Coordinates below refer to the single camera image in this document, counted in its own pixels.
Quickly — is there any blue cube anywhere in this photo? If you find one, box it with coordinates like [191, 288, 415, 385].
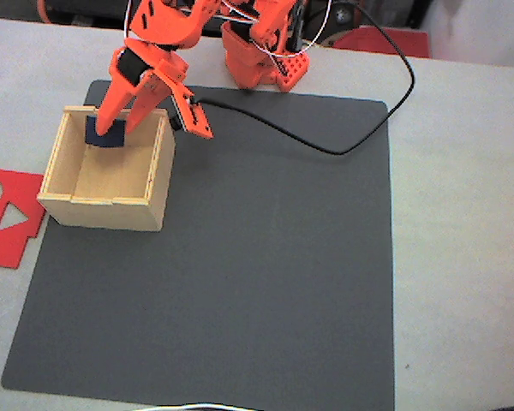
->
[84, 114, 127, 149]

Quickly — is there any wooden box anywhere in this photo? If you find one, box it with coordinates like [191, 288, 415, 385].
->
[37, 104, 176, 233]

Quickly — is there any red sheet with cut-outs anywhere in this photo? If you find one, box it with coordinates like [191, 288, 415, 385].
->
[0, 166, 48, 270]

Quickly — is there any dark grey mat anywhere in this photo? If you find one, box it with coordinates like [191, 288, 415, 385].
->
[0, 80, 396, 411]

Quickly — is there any red flat object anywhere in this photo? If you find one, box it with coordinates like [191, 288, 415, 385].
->
[332, 25, 432, 59]

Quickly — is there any orange gripper camera mount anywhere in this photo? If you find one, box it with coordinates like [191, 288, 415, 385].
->
[157, 58, 216, 141]

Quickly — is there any orange cable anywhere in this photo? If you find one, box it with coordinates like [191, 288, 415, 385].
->
[36, 0, 53, 25]

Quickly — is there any black camera cable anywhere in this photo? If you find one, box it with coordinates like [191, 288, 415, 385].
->
[190, 0, 416, 157]

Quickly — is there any white cable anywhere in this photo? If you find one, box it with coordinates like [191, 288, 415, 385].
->
[134, 402, 258, 411]

